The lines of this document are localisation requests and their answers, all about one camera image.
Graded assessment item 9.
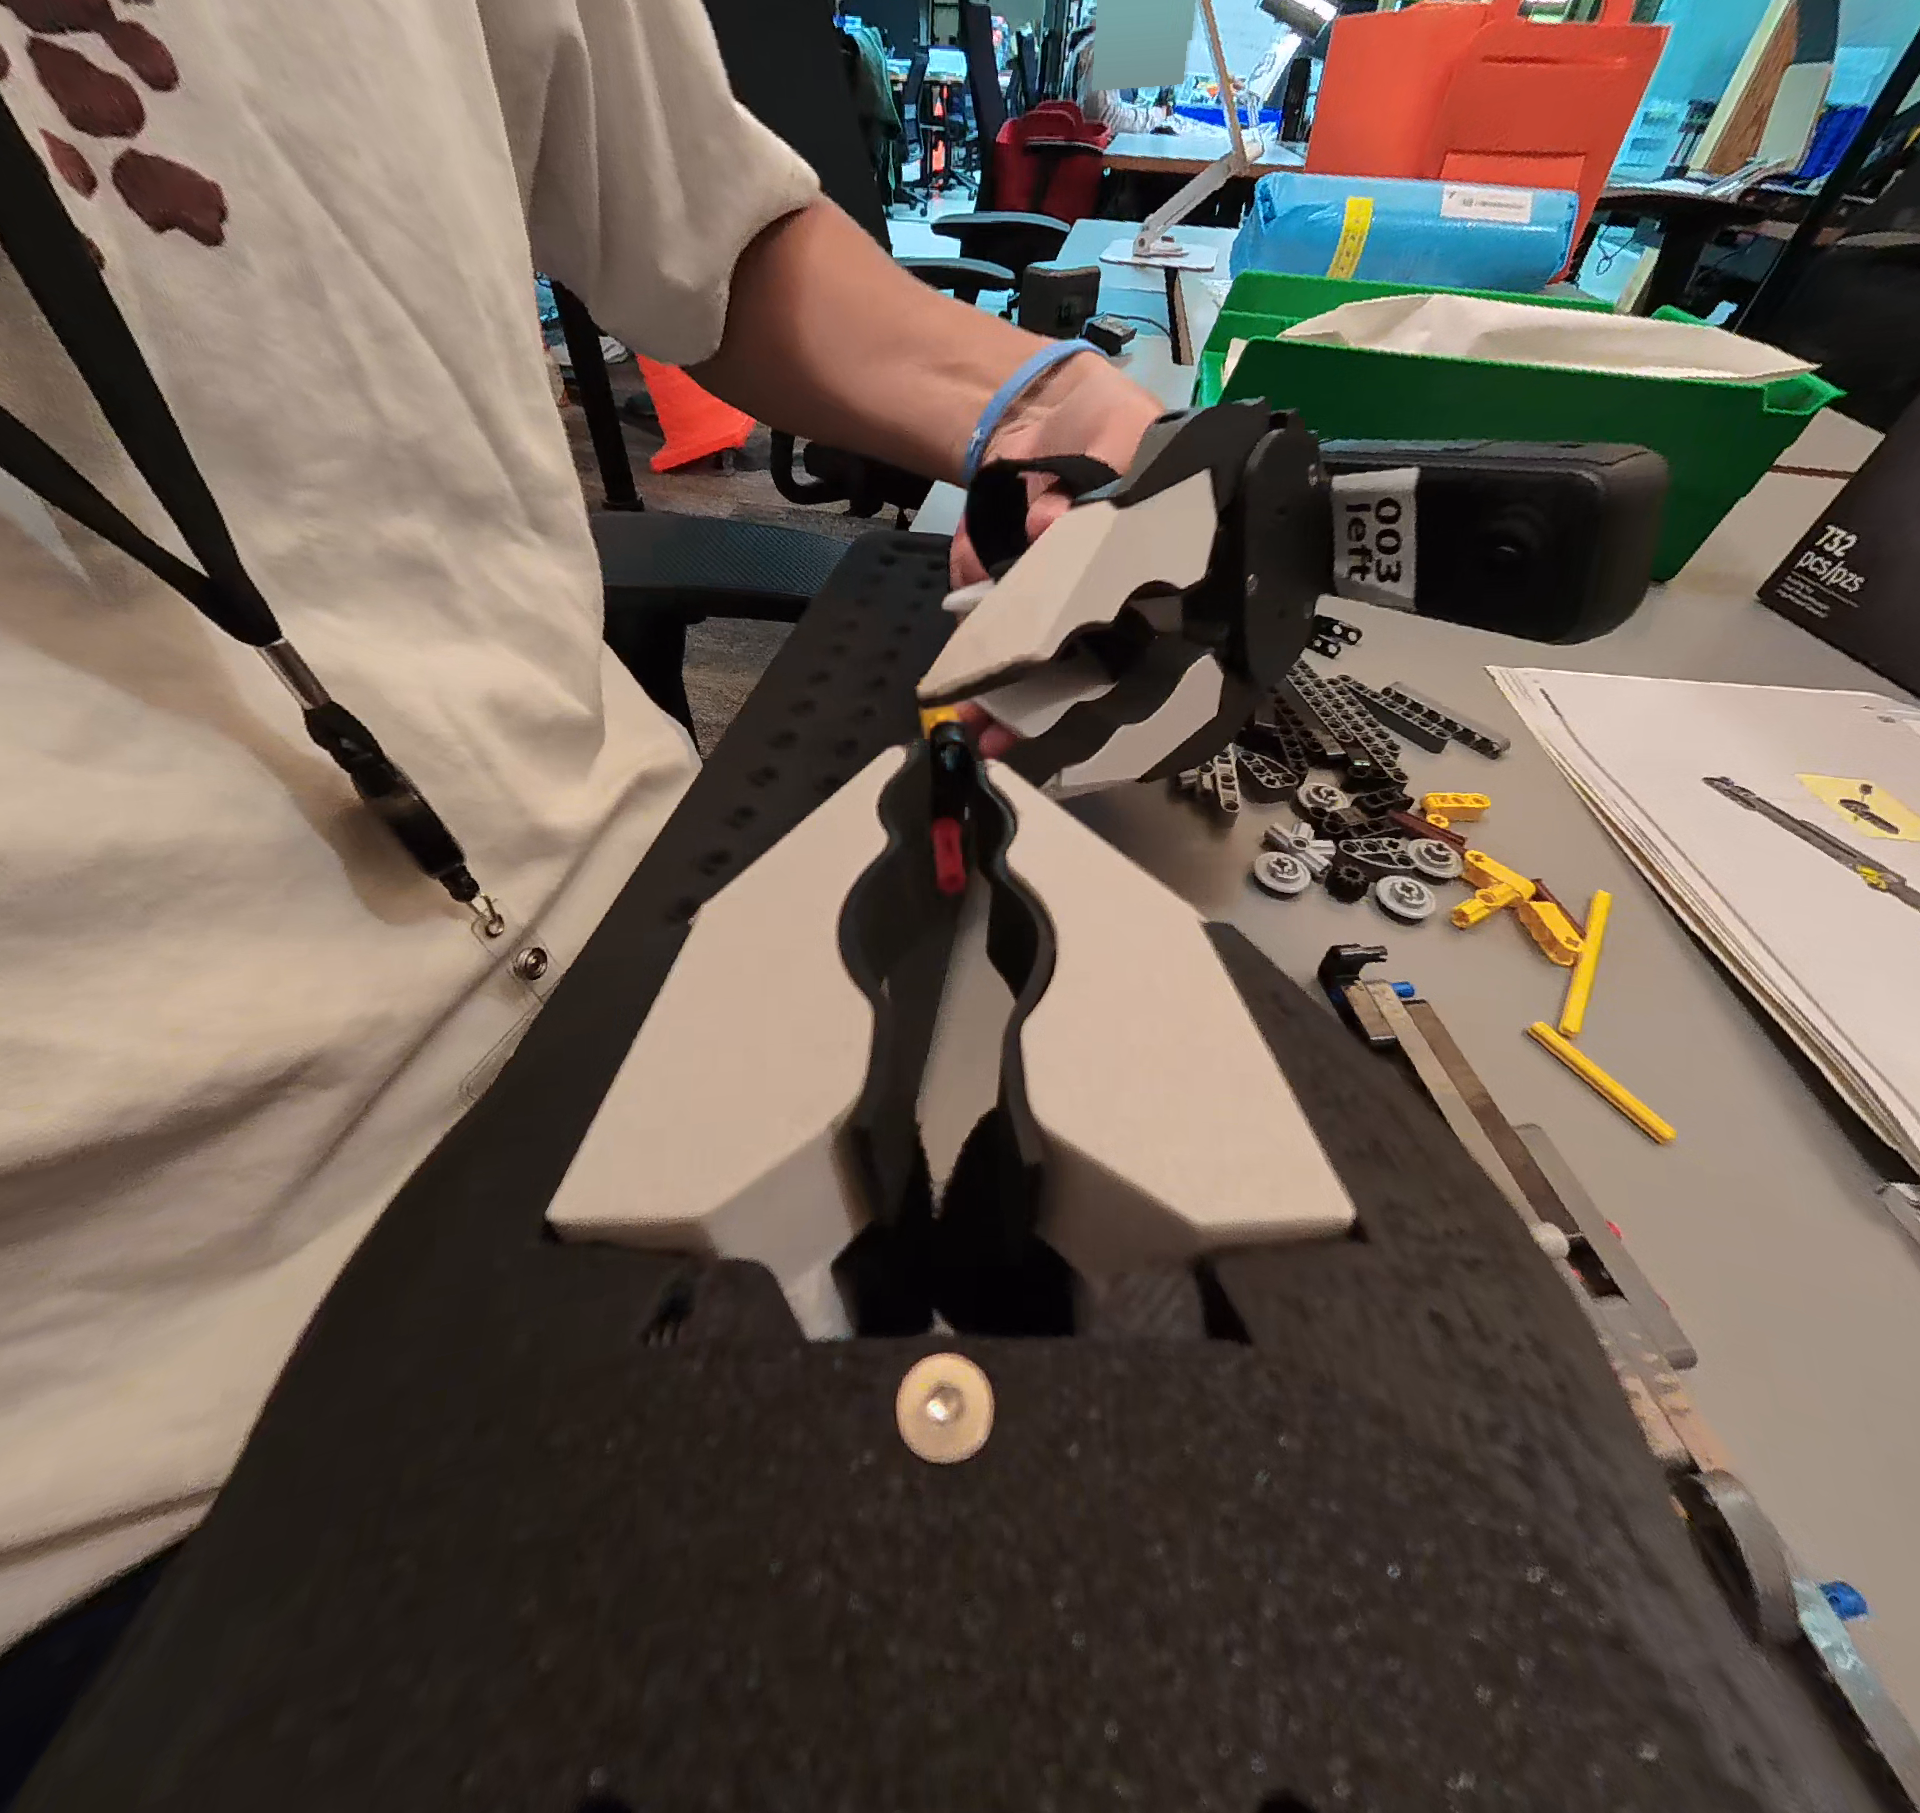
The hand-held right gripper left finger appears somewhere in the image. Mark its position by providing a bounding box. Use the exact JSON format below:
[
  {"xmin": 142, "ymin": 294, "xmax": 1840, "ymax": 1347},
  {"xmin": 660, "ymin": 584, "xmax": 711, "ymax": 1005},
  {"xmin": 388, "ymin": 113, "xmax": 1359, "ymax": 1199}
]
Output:
[{"xmin": 543, "ymin": 743, "xmax": 932, "ymax": 1255}]

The person's white shirt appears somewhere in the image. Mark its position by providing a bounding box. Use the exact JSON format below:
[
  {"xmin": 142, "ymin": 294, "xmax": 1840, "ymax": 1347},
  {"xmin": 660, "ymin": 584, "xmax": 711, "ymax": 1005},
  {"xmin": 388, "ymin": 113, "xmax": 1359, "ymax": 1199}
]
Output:
[{"xmin": 0, "ymin": 0, "xmax": 824, "ymax": 1651}]

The open instruction booklet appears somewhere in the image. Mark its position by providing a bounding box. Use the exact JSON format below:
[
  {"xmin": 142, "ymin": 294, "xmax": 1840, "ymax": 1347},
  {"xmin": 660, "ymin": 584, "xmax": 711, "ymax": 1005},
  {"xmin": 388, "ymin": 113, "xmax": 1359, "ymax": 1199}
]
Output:
[{"xmin": 1484, "ymin": 664, "xmax": 1920, "ymax": 1176}]

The red backpack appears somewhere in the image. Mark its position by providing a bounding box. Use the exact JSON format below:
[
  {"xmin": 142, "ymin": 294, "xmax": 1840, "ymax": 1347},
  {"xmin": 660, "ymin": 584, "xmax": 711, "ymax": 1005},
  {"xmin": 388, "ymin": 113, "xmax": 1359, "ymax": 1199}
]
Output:
[{"xmin": 989, "ymin": 102, "xmax": 1112, "ymax": 223}]

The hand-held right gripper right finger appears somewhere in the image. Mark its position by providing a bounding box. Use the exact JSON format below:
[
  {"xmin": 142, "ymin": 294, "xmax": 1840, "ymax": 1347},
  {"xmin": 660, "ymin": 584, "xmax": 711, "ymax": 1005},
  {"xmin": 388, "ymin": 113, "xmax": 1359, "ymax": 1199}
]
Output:
[{"xmin": 965, "ymin": 765, "xmax": 1361, "ymax": 1285}]

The person's left hand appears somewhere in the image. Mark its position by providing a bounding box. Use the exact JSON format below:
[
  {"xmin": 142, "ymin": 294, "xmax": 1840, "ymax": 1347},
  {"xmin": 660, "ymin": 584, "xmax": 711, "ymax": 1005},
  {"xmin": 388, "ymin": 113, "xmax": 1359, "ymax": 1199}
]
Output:
[{"xmin": 944, "ymin": 349, "xmax": 1172, "ymax": 599}]

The yellow axle rod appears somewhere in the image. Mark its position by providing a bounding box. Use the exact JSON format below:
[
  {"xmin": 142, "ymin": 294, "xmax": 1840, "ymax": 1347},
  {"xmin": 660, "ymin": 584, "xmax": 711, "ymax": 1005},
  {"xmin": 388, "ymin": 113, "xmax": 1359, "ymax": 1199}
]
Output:
[
  {"xmin": 1556, "ymin": 887, "xmax": 1614, "ymax": 1038},
  {"xmin": 1525, "ymin": 1021, "xmax": 1677, "ymax": 1147}
]

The white desk lamp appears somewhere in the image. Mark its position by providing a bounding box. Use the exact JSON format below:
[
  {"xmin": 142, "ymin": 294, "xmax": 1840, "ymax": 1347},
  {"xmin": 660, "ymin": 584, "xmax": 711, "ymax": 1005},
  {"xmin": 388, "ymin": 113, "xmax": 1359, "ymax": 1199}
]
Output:
[{"xmin": 1102, "ymin": 0, "xmax": 1308, "ymax": 270}]

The blue wristband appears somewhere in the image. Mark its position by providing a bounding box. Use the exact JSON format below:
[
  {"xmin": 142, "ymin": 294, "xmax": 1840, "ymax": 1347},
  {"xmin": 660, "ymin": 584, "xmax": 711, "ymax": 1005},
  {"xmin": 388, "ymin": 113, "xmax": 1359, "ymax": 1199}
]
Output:
[{"xmin": 959, "ymin": 338, "xmax": 1107, "ymax": 486}]

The green bin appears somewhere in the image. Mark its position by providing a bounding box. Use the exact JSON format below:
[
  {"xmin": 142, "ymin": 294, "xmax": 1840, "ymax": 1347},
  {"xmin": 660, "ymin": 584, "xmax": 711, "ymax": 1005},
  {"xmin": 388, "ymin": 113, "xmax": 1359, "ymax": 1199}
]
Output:
[{"xmin": 1193, "ymin": 268, "xmax": 1843, "ymax": 584}]

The pile of dark beams and wheels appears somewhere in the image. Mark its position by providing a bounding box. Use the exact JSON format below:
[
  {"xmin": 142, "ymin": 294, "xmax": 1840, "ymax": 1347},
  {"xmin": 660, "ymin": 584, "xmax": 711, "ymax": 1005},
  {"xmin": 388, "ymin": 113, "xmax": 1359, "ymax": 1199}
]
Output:
[{"xmin": 1169, "ymin": 611, "xmax": 1514, "ymax": 930}]

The black office chair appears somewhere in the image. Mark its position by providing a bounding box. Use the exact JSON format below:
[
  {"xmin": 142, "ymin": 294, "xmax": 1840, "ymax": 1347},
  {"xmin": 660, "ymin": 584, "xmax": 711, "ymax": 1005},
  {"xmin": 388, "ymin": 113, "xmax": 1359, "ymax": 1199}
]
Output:
[{"xmin": 666, "ymin": 0, "xmax": 901, "ymax": 253}]

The dark box with yellow car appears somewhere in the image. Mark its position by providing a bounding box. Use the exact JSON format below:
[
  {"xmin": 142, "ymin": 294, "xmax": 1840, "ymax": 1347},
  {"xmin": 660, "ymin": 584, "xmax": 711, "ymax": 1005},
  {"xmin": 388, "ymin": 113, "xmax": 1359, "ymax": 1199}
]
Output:
[{"xmin": 1754, "ymin": 393, "xmax": 1920, "ymax": 695}]

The white paper liner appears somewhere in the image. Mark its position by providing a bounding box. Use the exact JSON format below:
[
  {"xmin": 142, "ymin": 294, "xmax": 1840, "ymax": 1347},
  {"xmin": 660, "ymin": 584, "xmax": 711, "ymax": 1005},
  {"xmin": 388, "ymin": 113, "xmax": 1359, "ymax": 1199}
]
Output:
[{"xmin": 1221, "ymin": 290, "xmax": 1819, "ymax": 389}]

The orange traffic cone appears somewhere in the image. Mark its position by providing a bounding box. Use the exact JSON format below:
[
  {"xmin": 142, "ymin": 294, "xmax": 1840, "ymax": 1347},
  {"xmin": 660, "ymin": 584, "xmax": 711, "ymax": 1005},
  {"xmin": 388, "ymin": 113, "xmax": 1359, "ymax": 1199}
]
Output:
[{"xmin": 635, "ymin": 354, "xmax": 759, "ymax": 475}]

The orange bag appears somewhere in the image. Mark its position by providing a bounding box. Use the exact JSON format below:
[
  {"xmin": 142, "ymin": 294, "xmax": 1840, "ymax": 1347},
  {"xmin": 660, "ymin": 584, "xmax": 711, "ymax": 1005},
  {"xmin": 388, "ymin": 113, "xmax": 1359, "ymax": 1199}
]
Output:
[{"xmin": 1302, "ymin": 0, "xmax": 1671, "ymax": 194}]

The blue wrapped roll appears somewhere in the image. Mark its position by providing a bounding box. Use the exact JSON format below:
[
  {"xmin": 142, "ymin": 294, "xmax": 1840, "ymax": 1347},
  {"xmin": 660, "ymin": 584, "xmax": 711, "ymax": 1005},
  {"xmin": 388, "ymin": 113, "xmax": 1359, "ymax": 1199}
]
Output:
[{"xmin": 1229, "ymin": 170, "xmax": 1581, "ymax": 296}]

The long grey black beam assembly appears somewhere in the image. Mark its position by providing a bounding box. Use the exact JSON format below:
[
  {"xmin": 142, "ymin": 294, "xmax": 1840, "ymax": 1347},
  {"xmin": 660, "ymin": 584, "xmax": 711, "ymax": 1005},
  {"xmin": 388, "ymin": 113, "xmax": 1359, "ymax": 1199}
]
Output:
[{"xmin": 1315, "ymin": 942, "xmax": 1920, "ymax": 1785}]

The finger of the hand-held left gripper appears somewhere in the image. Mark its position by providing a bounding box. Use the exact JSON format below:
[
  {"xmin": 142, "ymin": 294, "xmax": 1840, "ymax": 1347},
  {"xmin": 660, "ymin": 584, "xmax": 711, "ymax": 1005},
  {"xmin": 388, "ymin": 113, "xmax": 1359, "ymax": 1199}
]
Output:
[
  {"xmin": 914, "ymin": 465, "xmax": 1219, "ymax": 743},
  {"xmin": 1049, "ymin": 642, "xmax": 1265, "ymax": 797}
]

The black connector with red pin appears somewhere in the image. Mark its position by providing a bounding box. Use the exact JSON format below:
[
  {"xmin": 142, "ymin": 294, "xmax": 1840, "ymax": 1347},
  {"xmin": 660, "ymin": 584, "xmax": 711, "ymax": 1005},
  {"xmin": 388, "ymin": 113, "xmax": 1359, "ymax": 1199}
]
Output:
[{"xmin": 921, "ymin": 723, "xmax": 978, "ymax": 897}]

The person's left forearm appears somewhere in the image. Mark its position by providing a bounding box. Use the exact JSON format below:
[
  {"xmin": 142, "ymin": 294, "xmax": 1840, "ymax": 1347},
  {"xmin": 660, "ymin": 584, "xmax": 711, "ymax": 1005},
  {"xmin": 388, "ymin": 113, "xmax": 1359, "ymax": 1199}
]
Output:
[{"xmin": 696, "ymin": 191, "xmax": 1037, "ymax": 479}]

